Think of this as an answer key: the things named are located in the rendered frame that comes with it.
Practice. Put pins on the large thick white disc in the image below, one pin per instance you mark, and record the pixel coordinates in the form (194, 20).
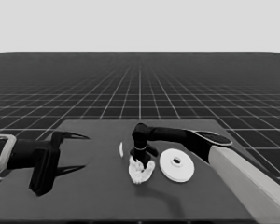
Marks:
(186, 171)

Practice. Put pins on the white round carrier with pins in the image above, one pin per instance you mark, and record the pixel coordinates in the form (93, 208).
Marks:
(147, 176)

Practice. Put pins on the small thin T-shaped piece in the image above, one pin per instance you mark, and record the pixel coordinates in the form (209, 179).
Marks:
(121, 150)

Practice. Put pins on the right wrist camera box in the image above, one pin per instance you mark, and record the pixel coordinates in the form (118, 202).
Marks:
(153, 151)

